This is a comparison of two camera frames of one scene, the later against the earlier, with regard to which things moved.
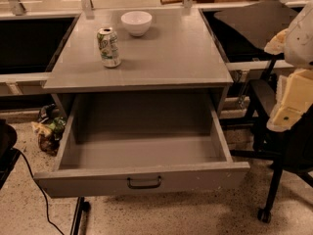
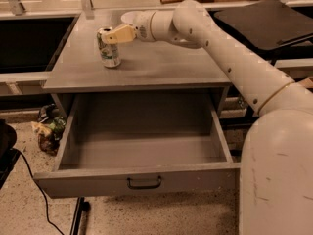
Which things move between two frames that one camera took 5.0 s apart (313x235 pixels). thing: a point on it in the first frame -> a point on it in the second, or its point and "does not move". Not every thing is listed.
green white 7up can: x=108 y=42 does not move
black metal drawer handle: x=143 y=186 does not move
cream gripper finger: x=293 y=98 -> x=142 y=22
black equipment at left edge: x=8 y=155 does not move
